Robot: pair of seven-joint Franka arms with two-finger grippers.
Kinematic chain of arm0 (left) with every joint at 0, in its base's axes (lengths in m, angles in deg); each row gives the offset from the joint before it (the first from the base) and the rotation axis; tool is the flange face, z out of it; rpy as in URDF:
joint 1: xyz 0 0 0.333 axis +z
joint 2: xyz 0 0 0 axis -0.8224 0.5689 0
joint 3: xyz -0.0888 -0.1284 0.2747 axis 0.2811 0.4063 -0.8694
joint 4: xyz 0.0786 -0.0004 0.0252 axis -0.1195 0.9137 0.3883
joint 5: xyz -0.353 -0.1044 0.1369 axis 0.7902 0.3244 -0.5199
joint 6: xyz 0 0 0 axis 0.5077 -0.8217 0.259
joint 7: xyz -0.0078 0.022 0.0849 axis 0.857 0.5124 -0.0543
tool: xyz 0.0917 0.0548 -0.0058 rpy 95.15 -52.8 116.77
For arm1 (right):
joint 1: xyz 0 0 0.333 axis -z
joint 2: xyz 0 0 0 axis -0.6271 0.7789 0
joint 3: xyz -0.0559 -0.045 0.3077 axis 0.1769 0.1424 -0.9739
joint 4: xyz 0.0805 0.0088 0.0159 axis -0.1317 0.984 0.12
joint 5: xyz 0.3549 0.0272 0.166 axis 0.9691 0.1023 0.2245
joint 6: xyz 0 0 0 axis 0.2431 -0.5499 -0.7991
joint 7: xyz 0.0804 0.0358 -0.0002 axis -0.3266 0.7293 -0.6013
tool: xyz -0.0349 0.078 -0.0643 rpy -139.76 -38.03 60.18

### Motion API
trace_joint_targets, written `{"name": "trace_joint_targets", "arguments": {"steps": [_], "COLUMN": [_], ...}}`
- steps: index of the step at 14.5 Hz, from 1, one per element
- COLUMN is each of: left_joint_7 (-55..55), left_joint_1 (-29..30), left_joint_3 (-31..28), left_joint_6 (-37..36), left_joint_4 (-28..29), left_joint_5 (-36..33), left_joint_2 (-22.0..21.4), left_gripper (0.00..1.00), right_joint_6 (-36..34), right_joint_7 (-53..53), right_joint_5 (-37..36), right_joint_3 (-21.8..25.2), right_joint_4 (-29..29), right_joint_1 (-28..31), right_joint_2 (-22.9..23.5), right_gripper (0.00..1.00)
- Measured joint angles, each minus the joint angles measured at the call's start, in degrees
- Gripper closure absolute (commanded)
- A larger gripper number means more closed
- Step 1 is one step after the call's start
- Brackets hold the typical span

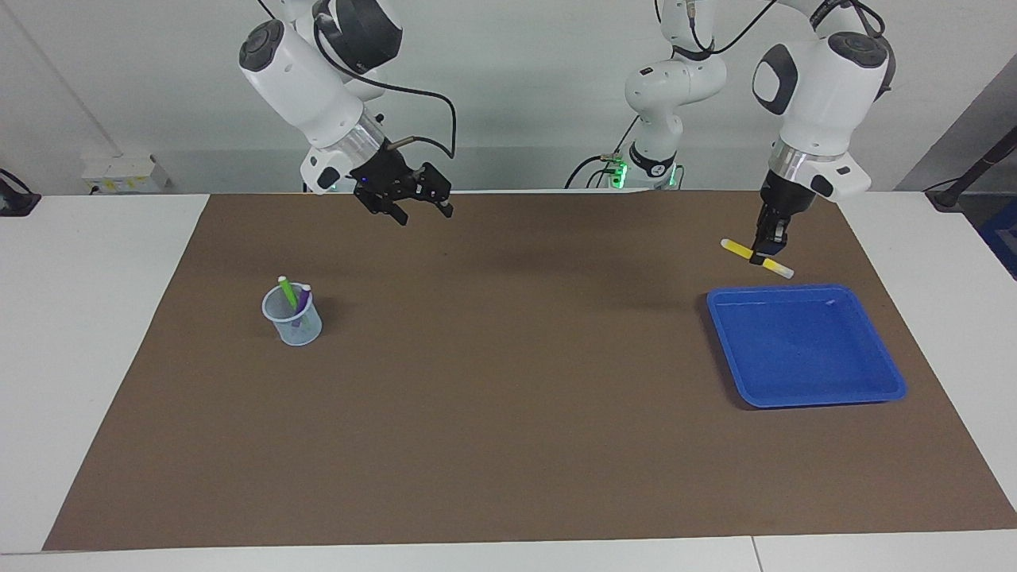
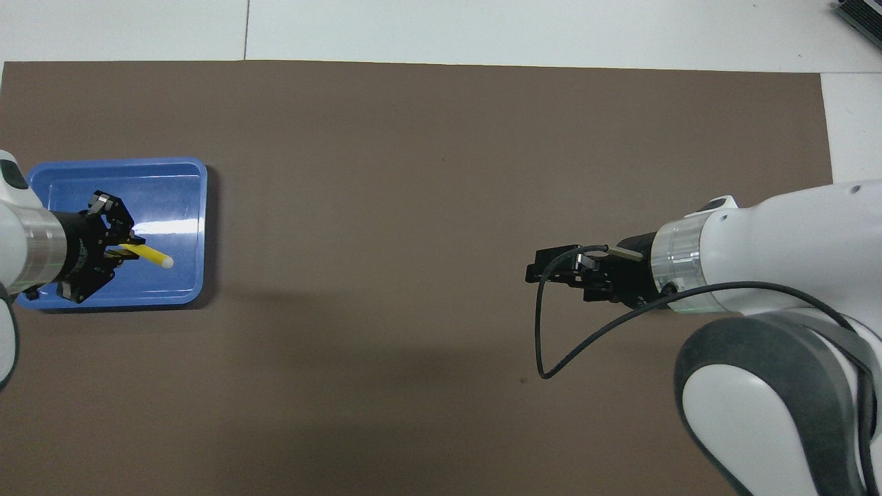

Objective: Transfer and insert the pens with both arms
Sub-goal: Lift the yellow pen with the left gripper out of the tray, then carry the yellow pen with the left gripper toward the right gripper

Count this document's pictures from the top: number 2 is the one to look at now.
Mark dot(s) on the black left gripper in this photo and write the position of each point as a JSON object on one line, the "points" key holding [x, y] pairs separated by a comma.
{"points": [[83, 255]]}

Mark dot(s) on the yellow highlighter pen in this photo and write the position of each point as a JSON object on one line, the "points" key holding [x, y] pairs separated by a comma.
{"points": [[153, 255]]}

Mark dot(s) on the brown table mat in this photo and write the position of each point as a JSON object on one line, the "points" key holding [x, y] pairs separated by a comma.
{"points": [[441, 172]]}

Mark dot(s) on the blue plastic tray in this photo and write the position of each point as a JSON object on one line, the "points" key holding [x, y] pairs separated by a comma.
{"points": [[179, 207]]}

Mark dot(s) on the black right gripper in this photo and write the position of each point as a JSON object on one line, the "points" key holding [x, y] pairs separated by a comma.
{"points": [[623, 275]]}

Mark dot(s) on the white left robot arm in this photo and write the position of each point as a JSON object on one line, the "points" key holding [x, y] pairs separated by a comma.
{"points": [[24, 248]]}

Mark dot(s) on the grey ribbed device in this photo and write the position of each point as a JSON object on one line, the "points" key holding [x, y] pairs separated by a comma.
{"points": [[861, 15]]}

